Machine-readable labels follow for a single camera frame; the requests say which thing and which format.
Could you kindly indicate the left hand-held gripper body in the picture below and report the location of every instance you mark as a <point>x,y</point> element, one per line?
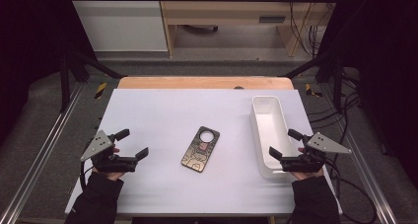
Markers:
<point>113,164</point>

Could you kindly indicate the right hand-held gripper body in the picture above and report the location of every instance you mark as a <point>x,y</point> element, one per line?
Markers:
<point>302,164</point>

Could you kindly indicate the white plastic storage box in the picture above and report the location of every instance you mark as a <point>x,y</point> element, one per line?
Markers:
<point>271,132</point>

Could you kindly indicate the patterned dark phone case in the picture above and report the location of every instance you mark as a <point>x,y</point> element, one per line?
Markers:
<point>200,150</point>

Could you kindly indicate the person's right hand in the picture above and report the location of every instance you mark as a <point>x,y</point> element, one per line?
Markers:
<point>306,175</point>

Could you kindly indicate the person's left hand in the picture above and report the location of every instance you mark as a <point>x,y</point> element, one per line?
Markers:
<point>110,175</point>

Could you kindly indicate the white table mat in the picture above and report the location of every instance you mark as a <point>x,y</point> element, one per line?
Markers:
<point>171,125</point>

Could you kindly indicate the white cabinet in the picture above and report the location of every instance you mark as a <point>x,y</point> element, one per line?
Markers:
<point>121,23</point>

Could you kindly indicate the grey desk label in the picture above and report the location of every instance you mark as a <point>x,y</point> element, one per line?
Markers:
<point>272,19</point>

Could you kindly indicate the wooden desk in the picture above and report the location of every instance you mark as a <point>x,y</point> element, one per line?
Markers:
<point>226,10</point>

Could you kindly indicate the aluminium frame rail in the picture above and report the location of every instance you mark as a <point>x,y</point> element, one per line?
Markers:
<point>368,171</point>
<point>46,145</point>

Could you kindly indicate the black frame brace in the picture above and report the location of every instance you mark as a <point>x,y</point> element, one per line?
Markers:
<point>325,66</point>
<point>82,66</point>

